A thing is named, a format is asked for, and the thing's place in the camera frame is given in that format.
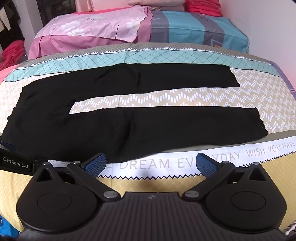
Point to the black pants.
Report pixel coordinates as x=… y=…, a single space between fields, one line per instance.
x=138 y=125

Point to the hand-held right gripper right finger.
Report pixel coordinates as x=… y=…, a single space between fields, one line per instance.
x=205 y=163

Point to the pink floral pillow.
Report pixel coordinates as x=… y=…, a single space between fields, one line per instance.
x=92 y=30

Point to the patterned beige teal bed sheet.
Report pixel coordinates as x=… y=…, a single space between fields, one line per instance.
x=208 y=97

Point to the dark hanging clothes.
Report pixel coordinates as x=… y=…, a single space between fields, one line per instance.
x=10 y=23

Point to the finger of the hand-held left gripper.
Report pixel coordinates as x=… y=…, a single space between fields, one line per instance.
x=7 y=145

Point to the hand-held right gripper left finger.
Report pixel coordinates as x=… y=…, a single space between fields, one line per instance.
x=96 y=162

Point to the stack of red clothes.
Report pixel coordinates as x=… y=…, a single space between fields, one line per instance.
x=11 y=52
x=203 y=8

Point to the teal grey striped pillow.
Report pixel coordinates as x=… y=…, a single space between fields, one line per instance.
x=198 y=27

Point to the coral pink cloth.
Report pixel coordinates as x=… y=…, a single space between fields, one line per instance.
x=7 y=73

